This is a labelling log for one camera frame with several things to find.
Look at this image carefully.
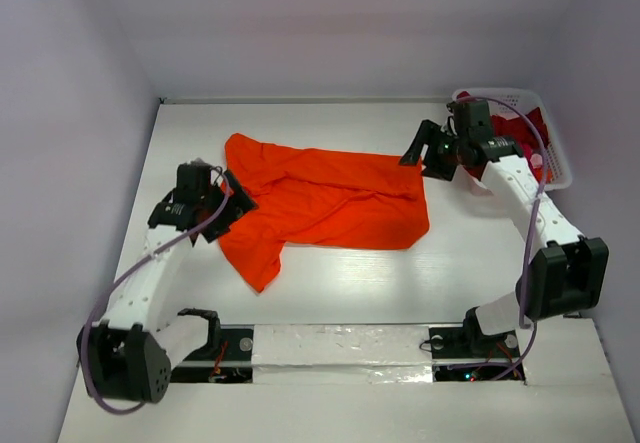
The orange t shirt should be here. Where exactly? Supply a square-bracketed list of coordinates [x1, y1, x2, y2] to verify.
[219, 133, 430, 292]

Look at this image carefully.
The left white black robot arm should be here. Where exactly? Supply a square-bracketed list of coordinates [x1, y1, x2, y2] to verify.
[76, 159, 258, 416]

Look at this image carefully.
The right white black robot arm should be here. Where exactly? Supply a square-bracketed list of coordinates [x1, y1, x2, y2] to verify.
[399, 96, 609, 359]

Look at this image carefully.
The white plastic basket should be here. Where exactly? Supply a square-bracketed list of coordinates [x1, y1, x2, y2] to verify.
[452, 88, 572, 191]

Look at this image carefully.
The dark red t shirt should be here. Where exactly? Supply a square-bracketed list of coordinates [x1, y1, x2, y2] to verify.
[453, 92, 551, 183]

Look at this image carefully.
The pink garment in basket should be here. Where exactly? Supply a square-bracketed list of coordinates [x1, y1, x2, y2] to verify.
[522, 143, 543, 169]

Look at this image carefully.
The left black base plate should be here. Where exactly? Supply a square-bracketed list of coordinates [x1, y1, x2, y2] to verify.
[170, 325, 254, 384]

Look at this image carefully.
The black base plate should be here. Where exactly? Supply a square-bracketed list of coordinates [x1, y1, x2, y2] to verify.
[420, 326, 525, 383]
[170, 325, 254, 384]

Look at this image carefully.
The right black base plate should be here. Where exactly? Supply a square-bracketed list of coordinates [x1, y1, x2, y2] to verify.
[420, 326, 525, 383]

